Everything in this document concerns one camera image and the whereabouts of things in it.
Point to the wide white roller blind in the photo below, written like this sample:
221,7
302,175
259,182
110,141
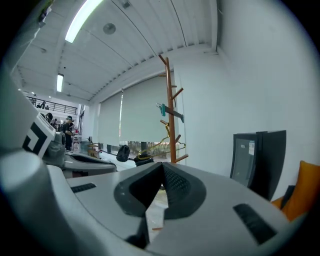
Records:
145,110

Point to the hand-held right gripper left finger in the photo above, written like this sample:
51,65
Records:
105,200

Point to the teal clip clothes hanger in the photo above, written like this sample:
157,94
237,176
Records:
163,110

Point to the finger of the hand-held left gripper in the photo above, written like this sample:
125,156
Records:
95,167
87,158

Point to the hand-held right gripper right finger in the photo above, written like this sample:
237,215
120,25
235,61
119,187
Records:
215,225

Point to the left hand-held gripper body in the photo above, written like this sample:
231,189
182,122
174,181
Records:
37,135

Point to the orange cushion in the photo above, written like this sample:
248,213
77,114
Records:
302,190

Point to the short ceiling light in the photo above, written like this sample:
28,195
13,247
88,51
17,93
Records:
59,83

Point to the long ceiling light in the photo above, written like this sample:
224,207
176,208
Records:
80,20

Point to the round ceiling speaker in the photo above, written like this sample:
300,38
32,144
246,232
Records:
109,28

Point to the black balcony railing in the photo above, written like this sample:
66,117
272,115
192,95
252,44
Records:
57,107

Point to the brown wooden coat stand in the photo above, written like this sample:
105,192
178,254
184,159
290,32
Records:
172,125

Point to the black glass-door cabinet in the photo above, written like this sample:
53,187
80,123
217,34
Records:
260,162

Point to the narrow white roller blind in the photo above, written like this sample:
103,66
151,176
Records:
110,120

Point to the black backpack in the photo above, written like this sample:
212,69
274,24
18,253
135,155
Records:
123,153

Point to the black bag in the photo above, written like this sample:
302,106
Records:
143,161

